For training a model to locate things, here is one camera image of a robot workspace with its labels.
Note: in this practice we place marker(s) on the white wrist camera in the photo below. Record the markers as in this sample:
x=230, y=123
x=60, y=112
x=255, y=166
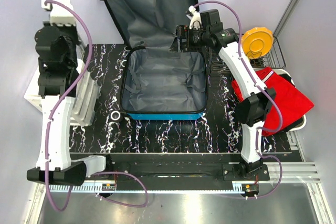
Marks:
x=58, y=15
x=195, y=18

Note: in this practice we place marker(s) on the black wire dish rack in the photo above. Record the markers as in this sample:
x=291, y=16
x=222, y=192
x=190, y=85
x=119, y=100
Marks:
x=274, y=59

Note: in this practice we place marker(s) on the white drawer organizer box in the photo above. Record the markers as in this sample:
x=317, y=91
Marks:
x=51, y=80

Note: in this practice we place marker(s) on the white rectangular plastic basin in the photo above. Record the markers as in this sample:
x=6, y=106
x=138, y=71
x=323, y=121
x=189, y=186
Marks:
x=280, y=71

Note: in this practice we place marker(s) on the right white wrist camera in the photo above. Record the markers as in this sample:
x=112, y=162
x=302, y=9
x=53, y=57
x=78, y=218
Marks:
x=195, y=18

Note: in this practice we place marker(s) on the aluminium rail frame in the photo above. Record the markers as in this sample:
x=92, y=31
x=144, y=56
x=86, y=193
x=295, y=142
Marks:
x=289, y=170

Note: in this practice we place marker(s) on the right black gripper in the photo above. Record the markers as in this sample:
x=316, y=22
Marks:
x=182, y=32

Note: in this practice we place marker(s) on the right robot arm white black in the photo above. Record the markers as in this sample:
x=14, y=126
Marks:
x=206, y=30

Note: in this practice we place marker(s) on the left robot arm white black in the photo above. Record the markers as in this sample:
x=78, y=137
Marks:
x=67, y=92

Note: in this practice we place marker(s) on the blue cartoon fish suitcase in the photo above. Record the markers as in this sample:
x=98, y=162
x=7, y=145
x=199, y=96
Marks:
x=159, y=82

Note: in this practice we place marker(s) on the orange round plate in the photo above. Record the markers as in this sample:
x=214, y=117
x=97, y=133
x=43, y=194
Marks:
x=257, y=42

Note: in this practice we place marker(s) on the black marbled table mat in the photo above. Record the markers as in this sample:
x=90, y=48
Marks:
x=217, y=131

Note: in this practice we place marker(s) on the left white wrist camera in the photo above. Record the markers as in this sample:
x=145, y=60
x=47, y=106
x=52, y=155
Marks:
x=58, y=15

